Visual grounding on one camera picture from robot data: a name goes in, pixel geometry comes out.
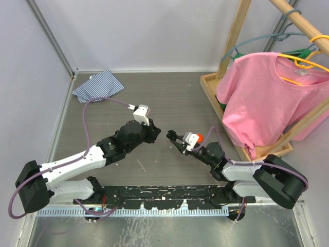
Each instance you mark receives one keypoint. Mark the green hanger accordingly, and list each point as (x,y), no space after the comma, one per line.
(301,53)

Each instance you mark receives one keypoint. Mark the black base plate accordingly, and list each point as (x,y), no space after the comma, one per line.
(163,197)

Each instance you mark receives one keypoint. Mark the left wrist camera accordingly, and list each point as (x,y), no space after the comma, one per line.
(141,114)

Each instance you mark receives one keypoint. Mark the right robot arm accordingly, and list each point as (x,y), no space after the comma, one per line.
(270,178)

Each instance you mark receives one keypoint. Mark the blue striped cloth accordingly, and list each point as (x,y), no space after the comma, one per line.
(98,87)

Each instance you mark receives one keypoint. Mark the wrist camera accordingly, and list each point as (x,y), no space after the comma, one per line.
(141,114)
(190,137)

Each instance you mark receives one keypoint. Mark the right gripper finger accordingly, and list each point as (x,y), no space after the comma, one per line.
(177,145)
(176,137)

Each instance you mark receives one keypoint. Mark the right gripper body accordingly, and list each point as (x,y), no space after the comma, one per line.
(188,151)

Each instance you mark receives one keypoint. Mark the pink t-shirt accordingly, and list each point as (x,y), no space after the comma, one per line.
(260,105)

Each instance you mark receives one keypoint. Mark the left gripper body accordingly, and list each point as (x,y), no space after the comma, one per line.
(147,135)

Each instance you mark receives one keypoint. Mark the green garment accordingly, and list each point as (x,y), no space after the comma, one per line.
(223,106)

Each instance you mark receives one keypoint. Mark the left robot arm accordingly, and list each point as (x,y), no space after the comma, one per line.
(36,183)

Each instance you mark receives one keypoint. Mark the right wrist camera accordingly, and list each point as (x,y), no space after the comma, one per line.
(190,137)

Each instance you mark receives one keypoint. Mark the black round charging case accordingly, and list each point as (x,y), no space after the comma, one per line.
(169,134)

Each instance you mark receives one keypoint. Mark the aluminium frame post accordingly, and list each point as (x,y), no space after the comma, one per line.
(49,33)

